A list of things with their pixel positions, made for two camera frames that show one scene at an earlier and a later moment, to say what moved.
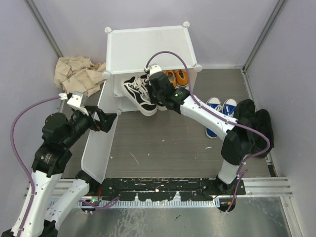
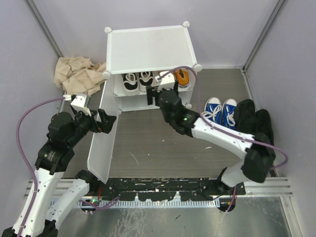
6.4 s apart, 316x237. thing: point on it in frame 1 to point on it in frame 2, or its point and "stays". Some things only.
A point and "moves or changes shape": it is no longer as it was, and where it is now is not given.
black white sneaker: x=136 y=90 moves or changes shape
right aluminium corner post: x=276 y=10 stays
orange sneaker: x=171 y=74 moves or changes shape
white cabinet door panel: x=97 y=150 moves or changes shape
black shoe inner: x=245 y=114 stays
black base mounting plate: x=165 y=189 stays
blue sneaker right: x=229 y=107 stays
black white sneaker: x=159 y=105 moves or changes shape
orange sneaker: x=181 y=77 stays
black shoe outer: x=263 y=123 stays
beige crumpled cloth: x=78 y=74 stays
